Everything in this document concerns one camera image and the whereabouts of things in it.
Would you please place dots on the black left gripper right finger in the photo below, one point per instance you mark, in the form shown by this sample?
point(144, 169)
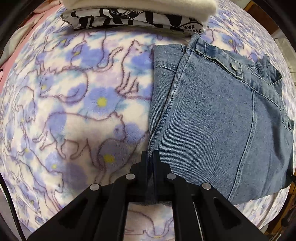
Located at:
point(200, 212)

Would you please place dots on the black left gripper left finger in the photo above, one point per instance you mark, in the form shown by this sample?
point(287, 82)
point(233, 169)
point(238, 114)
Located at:
point(99, 212)

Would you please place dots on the blue denim garment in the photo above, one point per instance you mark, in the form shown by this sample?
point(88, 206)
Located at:
point(218, 117)

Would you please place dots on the purple cat print blanket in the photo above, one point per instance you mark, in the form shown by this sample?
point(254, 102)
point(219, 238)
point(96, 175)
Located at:
point(75, 111)

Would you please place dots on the black white printed folded garment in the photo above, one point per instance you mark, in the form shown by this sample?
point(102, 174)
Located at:
point(97, 17)

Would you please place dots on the white fluffy folded garment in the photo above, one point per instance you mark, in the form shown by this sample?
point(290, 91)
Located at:
point(199, 9)

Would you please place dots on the pink bed sheet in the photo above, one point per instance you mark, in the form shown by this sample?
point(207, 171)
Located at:
point(18, 18)

